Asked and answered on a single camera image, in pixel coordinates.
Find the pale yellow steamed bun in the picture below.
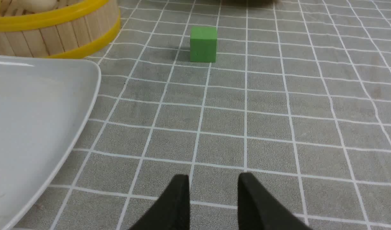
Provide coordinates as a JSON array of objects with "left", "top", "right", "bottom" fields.
[{"left": 16, "top": 0, "right": 58, "bottom": 13}]

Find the white square plate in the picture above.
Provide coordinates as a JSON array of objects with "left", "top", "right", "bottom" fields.
[{"left": 0, "top": 55, "right": 102, "bottom": 230}]

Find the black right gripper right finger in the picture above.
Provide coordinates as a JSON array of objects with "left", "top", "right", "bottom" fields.
[{"left": 238, "top": 172, "right": 310, "bottom": 230}]

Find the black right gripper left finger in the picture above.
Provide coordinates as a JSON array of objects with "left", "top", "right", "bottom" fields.
[{"left": 130, "top": 174, "right": 191, "bottom": 230}]

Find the grey checked tablecloth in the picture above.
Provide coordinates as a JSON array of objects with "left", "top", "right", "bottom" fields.
[{"left": 14, "top": 0, "right": 391, "bottom": 230}]

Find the bamboo steamer basket yellow rim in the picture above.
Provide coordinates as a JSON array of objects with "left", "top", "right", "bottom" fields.
[{"left": 0, "top": 0, "right": 121, "bottom": 59}]

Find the green foam cube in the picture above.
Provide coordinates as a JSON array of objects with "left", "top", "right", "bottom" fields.
[{"left": 190, "top": 26, "right": 217, "bottom": 63}]

